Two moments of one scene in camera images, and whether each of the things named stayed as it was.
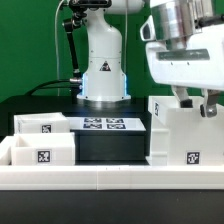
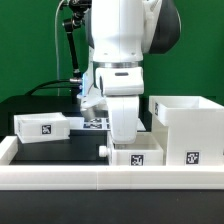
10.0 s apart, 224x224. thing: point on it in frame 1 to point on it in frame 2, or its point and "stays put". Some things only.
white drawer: (41, 123) stays put
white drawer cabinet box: (183, 136) stays put
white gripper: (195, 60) to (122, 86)
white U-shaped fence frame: (115, 177) stays put
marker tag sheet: (106, 123) stays put
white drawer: (43, 149) to (147, 150)
